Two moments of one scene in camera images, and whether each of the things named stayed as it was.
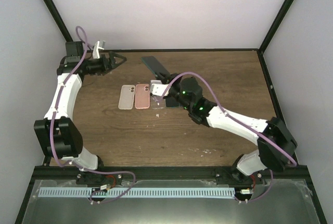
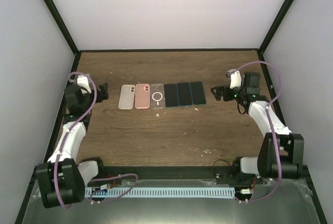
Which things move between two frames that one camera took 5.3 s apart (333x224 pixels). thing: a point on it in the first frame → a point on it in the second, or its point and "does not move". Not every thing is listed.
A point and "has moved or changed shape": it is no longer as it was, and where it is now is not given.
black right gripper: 167,79 → 219,94
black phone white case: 155,64 has moved or changed shape
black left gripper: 105,68 → 104,92
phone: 142,100 does not move
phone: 127,96 does not move
